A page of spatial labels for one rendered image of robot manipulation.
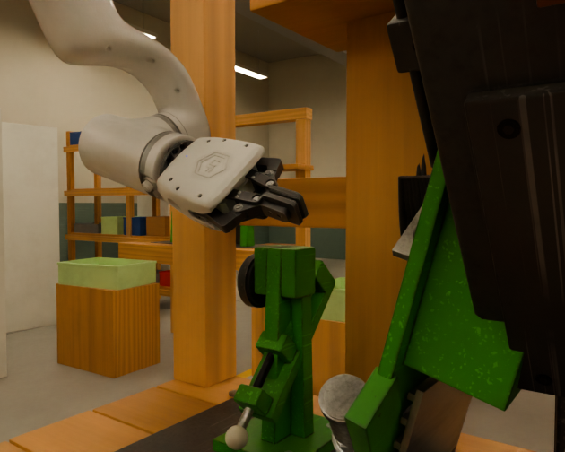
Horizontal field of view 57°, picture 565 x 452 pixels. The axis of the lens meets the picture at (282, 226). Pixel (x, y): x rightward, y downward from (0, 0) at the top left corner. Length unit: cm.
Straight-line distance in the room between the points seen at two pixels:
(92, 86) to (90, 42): 852
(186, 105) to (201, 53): 31
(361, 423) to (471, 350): 8
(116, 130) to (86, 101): 837
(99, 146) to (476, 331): 50
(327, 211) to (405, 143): 22
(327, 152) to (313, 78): 172
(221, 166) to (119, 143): 15
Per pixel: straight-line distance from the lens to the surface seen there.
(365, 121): 80
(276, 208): 53
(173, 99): 73
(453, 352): 37
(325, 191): 92
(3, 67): 839
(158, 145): 62
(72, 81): 896
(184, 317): 104
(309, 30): 88
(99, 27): 66
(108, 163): 68
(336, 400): 40
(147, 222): 649
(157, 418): 93
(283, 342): 69
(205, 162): 59
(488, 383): 37
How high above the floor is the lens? 123
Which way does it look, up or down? 2 degrees down
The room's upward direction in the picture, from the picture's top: straight up
